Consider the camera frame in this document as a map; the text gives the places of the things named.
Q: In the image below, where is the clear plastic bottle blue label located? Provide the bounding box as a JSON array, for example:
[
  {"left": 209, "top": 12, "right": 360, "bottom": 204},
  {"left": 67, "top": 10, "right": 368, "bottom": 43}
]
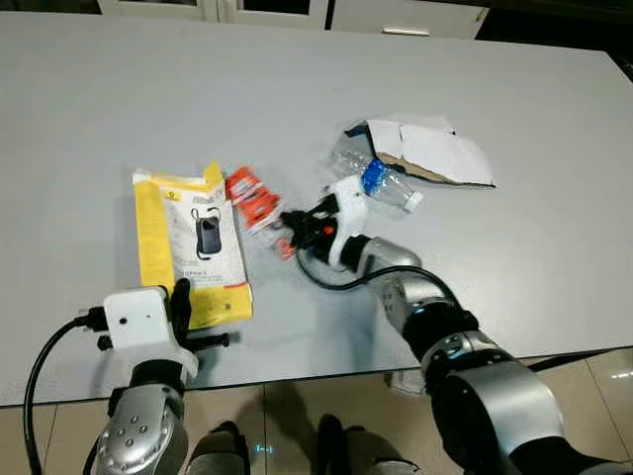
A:
[{"left": 329, "top": 134, "right": 426, "bottom": 214}]

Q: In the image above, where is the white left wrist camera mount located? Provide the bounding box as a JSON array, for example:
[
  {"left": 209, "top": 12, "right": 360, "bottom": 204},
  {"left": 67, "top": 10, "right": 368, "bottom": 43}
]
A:
[{"left": 103, "top": 285, "right": 199, "bottom": 383}]

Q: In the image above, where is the robot right leg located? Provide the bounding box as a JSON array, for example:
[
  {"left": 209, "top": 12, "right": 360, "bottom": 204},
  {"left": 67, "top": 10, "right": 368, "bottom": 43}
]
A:
[{"left": 315, "top": 416, "right": 407, "bottom": 475}]

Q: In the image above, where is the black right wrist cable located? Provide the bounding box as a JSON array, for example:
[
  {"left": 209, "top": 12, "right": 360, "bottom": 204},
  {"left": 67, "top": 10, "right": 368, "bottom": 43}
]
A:
[{"left": 295, "top": 249, "right": 458, "bottom": 303}]

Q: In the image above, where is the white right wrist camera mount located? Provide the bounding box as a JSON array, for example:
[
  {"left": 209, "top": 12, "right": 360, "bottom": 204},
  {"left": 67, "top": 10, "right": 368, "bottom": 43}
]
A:
[{"left": 326, "top": 175, "right": 373, "bottom": 270}]

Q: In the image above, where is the black metal table leg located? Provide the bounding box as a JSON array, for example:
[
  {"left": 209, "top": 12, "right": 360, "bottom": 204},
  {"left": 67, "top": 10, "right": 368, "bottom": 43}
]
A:
[{"left": 527, "top": 346, "right": 616, "bottom": 374}]

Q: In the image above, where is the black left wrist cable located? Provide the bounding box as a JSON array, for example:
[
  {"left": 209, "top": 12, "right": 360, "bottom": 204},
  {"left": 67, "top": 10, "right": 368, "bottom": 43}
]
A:
[{"left": 24, "top": 309, "right": 110, "bottom": 475}]

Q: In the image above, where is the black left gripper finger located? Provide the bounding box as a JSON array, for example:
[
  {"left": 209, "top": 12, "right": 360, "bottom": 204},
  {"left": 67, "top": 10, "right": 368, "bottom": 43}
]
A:
[{"left": 168, "top": 278, "right": 195, "bottom": 342}]

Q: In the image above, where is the white square plastic container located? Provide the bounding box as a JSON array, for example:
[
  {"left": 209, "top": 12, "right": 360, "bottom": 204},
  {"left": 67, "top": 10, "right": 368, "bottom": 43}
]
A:
[{"left": 388, "top": 368, "right": 428, "bottom": 397}]

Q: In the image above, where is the orange red snack wrapper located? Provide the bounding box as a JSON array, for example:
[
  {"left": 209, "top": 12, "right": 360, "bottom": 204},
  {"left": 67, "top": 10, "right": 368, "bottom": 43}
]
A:
[{"left": 226, "top": 166, "right": 296, "bottom": 260}]

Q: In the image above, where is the yellow power bank package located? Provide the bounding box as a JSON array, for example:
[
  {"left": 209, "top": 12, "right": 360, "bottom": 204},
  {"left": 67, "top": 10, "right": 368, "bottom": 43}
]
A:
[{"left": 134, "top": 161, "right": 254, "bottom": 330}]

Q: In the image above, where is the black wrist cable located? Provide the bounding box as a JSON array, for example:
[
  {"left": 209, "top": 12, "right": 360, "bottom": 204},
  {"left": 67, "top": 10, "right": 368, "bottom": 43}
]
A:
[
  {"left": 24, "top": 309, "right": 110, "bottom": 475},
  {"left": 295, "top": 249, "right": 458, "bottom": 303}
]

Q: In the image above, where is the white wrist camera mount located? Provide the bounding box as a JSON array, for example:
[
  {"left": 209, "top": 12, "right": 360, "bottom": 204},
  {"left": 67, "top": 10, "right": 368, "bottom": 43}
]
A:
[
  {"left": 326, "top": 175, "right": 373, "bottom": 270},
  {"left": 103, "top": 285, "right": 199, "bottom": 383}
]

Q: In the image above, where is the white torn cardboard piece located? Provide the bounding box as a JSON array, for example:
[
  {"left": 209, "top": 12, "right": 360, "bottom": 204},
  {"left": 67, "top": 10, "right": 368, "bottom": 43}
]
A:
[{"left": 344, "top": 114, "right": 496, "bottom": 189}]

